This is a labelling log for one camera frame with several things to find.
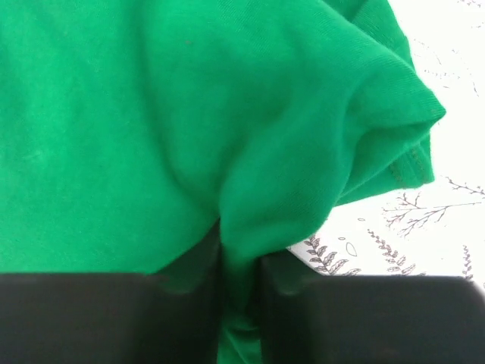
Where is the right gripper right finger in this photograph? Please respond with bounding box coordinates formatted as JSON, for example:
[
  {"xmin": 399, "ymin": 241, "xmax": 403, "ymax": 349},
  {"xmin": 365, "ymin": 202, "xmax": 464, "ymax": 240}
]
[{"xmin": 259, "ymin": 252, "xmax": 484, "ymax": 364}]

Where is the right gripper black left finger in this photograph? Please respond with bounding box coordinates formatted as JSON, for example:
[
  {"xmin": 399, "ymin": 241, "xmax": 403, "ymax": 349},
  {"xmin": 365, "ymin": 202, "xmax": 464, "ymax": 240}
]
[{"xmin": 1, "ymin": 227, "xmax": 222, "ymax": 364}]

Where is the green t shirt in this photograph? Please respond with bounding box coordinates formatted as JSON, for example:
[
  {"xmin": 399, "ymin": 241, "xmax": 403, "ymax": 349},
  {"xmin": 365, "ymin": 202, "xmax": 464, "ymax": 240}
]
[{"xmin": 1, "ymin": 1, "xmax": 446, "ymax": 363}]

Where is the floral table mat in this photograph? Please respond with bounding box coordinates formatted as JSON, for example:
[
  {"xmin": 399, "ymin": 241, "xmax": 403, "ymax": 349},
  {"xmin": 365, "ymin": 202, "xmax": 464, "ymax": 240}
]
[{"xmin": 290, "ymin": 1, "xmax": 484, "ymax": 287}]

